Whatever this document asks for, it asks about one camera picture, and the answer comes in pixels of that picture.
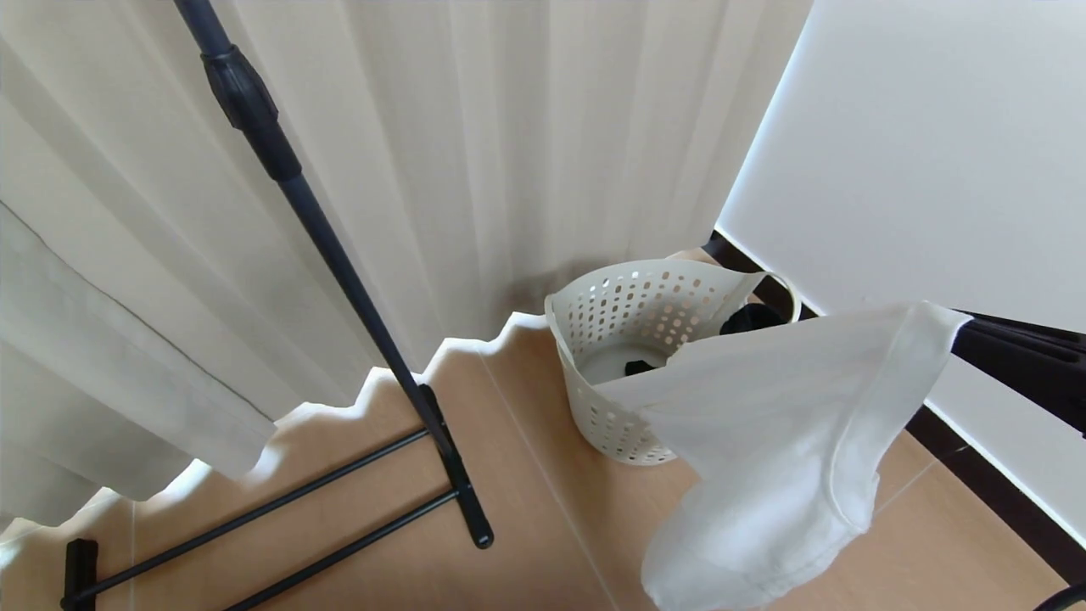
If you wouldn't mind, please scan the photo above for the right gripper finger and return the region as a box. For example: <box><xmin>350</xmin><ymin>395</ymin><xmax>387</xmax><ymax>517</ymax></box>
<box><xmin>950</xmin><ymin>327</ymin><xmax>1086</xmax><ymax>439</ymax></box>
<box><xmin>966</xmin><ymin>311</ymin><xmax>1086</xmax><ymax>367</ymax></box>

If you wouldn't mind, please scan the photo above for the white printed T-shirt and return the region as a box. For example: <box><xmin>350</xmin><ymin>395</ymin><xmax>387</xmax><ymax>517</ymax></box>
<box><xmin>594</xmin><ymin>301</ymin><xmax>972</xmax><ymax>611</ymax></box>

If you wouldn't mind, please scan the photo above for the black garment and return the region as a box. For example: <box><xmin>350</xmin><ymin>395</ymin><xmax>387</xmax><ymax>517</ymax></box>
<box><xmin>625</xmin><ymin>304</ymin><xmax>786</xmax><ymax>377</ymax></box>

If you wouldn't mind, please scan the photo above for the white laundry basket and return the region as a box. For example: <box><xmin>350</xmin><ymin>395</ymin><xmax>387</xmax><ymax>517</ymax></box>
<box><xmin>545</xmin><ymin>259</ymin><xmax>803</xmax><ymax>466</ymax></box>

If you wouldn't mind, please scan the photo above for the black clothes rack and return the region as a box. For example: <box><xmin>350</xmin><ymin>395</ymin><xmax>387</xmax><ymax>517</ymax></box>
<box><xmin>61</xmin><ymin>0</ymin><xmax>495</xmax><ymax>611</ymax></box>

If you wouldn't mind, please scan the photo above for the beige curtain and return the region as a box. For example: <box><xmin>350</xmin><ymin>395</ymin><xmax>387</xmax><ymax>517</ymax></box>
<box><xmin>0</xmin><ymin>0</ymin><xmax>814</xmax><ymax>531</ymax></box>

